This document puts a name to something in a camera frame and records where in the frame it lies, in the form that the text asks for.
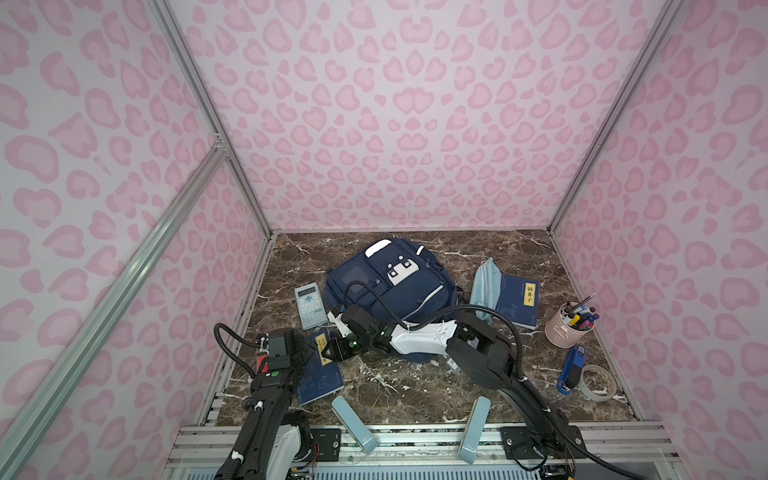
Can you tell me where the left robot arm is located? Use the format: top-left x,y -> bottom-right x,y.
213,323 -> 313,479

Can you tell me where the pink pen holder cup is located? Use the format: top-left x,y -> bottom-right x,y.
544,293 -> 600,348

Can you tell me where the navy blue student backpack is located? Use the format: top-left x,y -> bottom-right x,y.
322,238 -> 463,363

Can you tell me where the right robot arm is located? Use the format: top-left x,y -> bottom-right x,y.
322,289 -> 642,479

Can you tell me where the right teal stand block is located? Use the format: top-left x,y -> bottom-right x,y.
458,396 -> 492,464

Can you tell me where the teal stand block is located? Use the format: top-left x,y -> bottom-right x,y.
458,396 -> 492,464
331,396 -> 379,455

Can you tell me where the roll of clear tape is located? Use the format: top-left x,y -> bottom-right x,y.
578,365 -> 618,403

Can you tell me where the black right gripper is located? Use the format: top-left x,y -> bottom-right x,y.
317,332 -> 373,364

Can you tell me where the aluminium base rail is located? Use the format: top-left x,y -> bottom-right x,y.
161,421 -> 688,479

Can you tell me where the teal pencil pouch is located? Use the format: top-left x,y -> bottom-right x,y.
469,258 -> 503,309

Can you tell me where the left teal stand block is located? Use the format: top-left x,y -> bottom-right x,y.
331,396 -> 379,455

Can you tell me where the navy book yellow label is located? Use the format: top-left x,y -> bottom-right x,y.
496,274 -> 541,329

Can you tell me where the grey pocket calculator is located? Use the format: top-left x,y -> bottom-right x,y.
294,282 -> 328,330

